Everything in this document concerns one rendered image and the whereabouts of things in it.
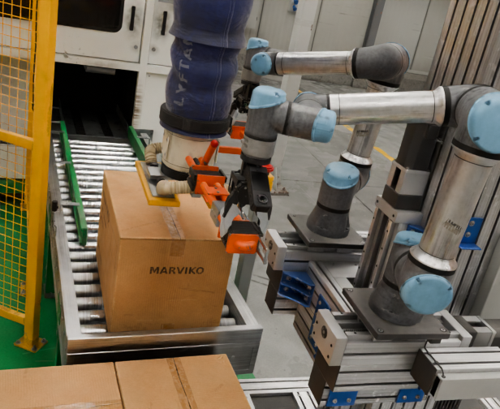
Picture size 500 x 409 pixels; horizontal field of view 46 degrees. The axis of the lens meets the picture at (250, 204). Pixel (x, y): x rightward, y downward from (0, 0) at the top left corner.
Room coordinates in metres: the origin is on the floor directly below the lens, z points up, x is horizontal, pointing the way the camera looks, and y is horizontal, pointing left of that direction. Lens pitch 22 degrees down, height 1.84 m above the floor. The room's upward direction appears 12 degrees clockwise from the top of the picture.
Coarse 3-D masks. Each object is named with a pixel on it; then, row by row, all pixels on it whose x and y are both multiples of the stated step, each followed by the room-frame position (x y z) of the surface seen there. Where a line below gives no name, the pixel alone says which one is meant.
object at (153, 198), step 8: (136, 168) 1.87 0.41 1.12; (144, 168) 1.85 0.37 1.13; (144, 176) 1.79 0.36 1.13; (144, 184) 1.72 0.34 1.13; (152, 184) 1.72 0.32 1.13; (144, 192) 1.68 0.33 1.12; (152, 192) 1.66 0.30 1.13; (152, 200) 1.61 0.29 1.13; (160, 200) 1.62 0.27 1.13; (168, 200) 1.63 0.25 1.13; (176, 200) 1.65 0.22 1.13
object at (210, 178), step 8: (192, 168) 1.59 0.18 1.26; (200, 168) 1.61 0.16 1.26; (208, 168) 1.62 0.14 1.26; (216, 168) 1.63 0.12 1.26; (192, 176) 1.55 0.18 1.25; (200, 176) 1.54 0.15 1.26; (208, 176) 1.54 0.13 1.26; (216, 176) 1.55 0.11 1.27; (224, 176) 1.57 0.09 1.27; (192, 184) 1.55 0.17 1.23; (208, 184) 1.55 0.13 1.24; (200, 192) 1.54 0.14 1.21
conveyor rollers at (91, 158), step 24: (72, 144) 3.55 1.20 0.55; (96, 144) 3.69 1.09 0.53; (120, 144) 3.76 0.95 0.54; (96, 168) 3.26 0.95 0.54; (120, 168) 3.32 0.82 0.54; (96, 192) 2.91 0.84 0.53; (72, 216) 2.55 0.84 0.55; (96, 216) 2.60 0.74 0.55; (72, 240) 2.35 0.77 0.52; (96, 240) 2.40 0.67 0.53; (72, 264) 2.11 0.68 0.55; (96, 264) 2.15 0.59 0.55; (96, 288) 1.98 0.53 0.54; (96, 312) 1.81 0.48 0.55
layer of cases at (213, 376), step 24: (144, 360) 1.60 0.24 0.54; (168, 360) 1.63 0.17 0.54; (192, 360) 1.66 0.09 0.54; (216, 360) 1.68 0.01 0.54; (0, 384) 1.37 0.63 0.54; (24, 384) 1.39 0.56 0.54; (48, 384) 1.41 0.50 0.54; (72, 384) 1.43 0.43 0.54; (96, 384) 1.45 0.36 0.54; (120, 384) 1.47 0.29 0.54; (144, 384) 1.49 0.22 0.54; (168, 384) 1.51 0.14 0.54; (192, 384) 1.54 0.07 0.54; (216, 384) 1.56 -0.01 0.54; (0, 408) 1.27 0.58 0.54; (24, 408) 1.29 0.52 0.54; (48, 408) 1.31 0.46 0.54; (72, 408) 1.33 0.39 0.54; (96, 408) 1.35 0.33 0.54; (120, 408) 1.37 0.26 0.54; (144, 408) 1.39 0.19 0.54; (168, 408) 1.41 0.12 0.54; (192, 408) 1.43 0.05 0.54; (216, 408) 1.45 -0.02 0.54; (240, 408) 1.47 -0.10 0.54
